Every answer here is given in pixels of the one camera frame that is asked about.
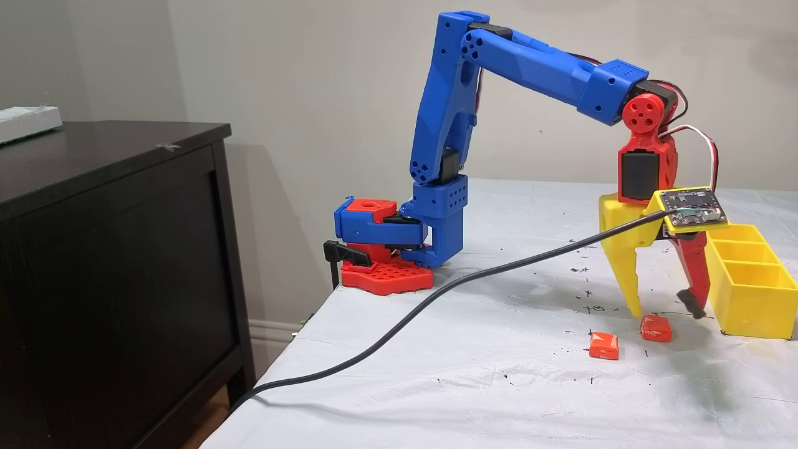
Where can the orange candy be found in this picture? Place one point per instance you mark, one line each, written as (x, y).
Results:
(656, 329)
(603, 347)

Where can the yellow three-compartment box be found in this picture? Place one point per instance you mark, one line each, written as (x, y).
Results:
(754, 305)

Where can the white plastic table cover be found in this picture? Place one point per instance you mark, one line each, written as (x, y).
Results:
(499, 386)

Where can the black table clamp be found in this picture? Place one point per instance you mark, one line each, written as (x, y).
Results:
(349, 254)

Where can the dark wooden cabinet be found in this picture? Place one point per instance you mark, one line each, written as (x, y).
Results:
(124, 280)

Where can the white foam block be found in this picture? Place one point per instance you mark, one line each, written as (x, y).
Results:
(28, 121)

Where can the camera board in yellow mount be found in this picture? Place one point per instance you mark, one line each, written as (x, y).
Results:
(692, 209)

